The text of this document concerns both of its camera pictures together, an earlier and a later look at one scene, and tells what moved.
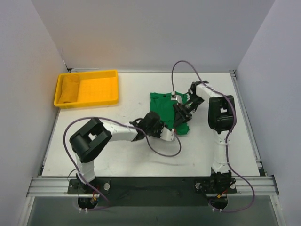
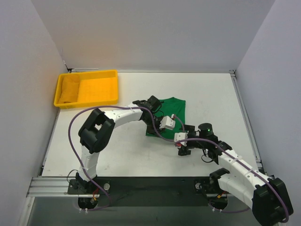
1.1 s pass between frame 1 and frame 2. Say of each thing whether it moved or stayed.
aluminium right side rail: stayed
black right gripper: moved
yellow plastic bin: stayed
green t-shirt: moved
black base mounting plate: stayed
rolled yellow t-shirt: stayed
